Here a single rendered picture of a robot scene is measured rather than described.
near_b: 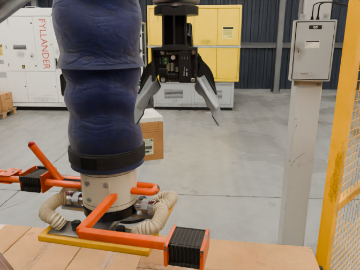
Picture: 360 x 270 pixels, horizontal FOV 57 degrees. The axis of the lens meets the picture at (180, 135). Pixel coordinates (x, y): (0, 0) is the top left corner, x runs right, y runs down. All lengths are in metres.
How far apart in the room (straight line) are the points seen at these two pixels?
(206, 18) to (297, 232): 6.59
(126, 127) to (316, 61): 1.18
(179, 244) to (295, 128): 1.33
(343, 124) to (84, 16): 0.99
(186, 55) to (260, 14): 11.05
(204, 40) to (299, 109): 6.39
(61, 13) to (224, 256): 0.91
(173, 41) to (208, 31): 7.65
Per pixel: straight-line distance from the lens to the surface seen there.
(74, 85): 0.91
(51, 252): 2.07
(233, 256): 1.23
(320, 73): 1.85
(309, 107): 1.91
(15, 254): 2.12
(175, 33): 0.52
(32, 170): 1.21
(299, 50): 1.81
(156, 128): 2.97
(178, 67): 0.53
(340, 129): 1.40
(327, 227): 1.55
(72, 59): 0.89
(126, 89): 0.90
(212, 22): 8.17
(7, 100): 8.63
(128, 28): 0.88
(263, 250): 1.28
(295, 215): 2.13
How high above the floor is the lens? 1.67
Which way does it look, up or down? 16 degrees down
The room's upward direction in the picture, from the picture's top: straight up
